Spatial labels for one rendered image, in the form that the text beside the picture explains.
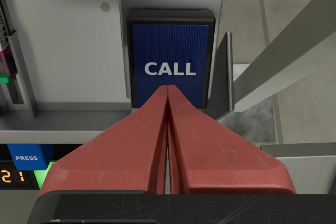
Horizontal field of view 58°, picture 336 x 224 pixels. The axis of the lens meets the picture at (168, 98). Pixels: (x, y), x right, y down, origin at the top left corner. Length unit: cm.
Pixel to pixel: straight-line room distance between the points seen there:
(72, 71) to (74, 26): 3
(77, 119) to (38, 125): 3
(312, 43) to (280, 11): 70
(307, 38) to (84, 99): 30
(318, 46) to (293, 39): 6
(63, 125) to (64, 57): 5
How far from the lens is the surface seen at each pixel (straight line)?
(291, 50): 48
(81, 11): 19
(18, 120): 23
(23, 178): 31
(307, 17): 44
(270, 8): 111
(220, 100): 21
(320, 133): 106
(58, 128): 21
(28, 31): 21
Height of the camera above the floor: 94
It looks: 79 degrees down
